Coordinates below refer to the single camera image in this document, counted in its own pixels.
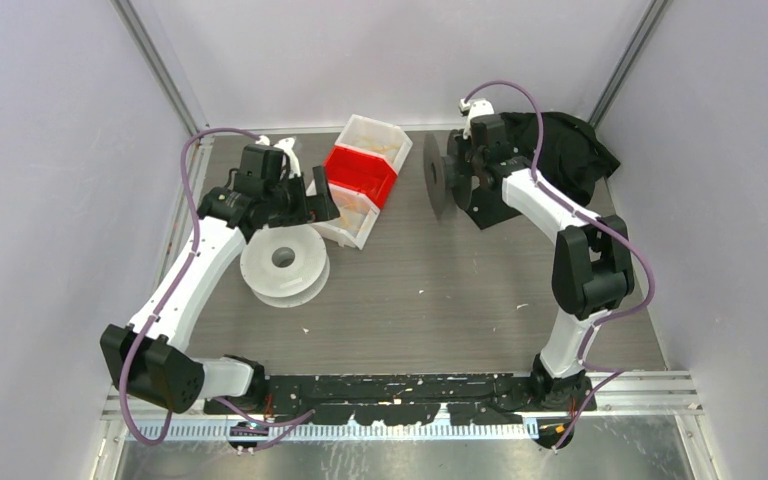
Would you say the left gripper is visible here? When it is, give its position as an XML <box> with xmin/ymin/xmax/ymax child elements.
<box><xmin>264</xmin><ymin>166</ymin><xmax>338</xmax><ymax>228</ymax></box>

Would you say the black perforated spool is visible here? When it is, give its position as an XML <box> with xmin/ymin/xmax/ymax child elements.
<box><xmin>422</xmin><ymin>130</ymin><xmax>473</xmax><ymax>218</ymax></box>

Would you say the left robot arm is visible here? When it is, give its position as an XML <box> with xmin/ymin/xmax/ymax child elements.
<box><xmin>100</xmin><ymin>139</ymin><xmax>336</xmax><ymax>416</ymax></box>

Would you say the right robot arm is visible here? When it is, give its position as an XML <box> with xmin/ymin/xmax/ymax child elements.
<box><xmin>422</xmin><ymin>112</ymin><xmax>635</xmax><ymax>411</ymax></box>

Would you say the white perforated spool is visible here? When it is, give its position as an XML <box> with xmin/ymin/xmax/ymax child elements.
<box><xmin>239</xmin><ymin>225</ymin><xmax>330</xmax><ymax>308</ymax></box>

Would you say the near white plastic bin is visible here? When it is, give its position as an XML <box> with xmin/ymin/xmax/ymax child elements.
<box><xmin>312</xmin><ymin>184</ymin><xmax>380</xmax><ymax>250</ymax></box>

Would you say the white plastic bin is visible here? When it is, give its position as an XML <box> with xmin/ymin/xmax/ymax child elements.
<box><xmin>312</xmin><ymin>184</ymin><xmax>380</xmax><ymax>250</ymax></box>
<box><xmin>335</xmin><ymin>114</ymin><xmax>413</xmax><ymax>174</ymax></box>

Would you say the red plastic bin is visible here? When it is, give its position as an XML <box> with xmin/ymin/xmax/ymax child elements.
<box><xmin>323</xmin><ymin>146</ymin><xmax>398</xmax><ymax>208</ymax></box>

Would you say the black cloth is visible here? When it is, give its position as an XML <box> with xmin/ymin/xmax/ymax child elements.
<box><xmin>501</xmin><ymin>112</ymin><xmax>621</xmax><ymax>207</ymax></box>

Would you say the far white plastic bin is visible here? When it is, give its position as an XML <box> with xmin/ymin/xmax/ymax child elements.
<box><xmin>335</xmin><ymin>114</ymin><xmax>413</xmax><ymax>174</ymax></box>

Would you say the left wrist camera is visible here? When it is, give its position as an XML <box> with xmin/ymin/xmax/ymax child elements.
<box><xmin>255</xmin><ymin>135</ymin><xmax>302</xmax><ymax>178</ymax></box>

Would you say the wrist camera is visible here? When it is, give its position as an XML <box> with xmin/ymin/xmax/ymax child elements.
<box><xmin>458</xmin><ymin>98</ymin><xmax>495</xmax><ymax>138</ymax></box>
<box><xmin>255</xmin><ymin>135</ymin><xmax>302</xmax><ymax>178</ymax></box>

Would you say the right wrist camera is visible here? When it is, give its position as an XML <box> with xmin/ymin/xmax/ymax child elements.
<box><xmin>458</xmin><ymin>98</ymin><xmax>495</xmax><ymax>138</ymax></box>

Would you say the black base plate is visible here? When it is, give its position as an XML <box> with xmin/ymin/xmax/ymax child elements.
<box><xmin>203</xmin><ymin>372</ymin><xmax>599</xmax><ymax>427</ymax></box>

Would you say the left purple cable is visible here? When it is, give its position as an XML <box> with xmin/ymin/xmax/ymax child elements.
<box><xmin>118</xmin><ymin>126</ymin><xmax>316</xmax><ymax>452</ymax></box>

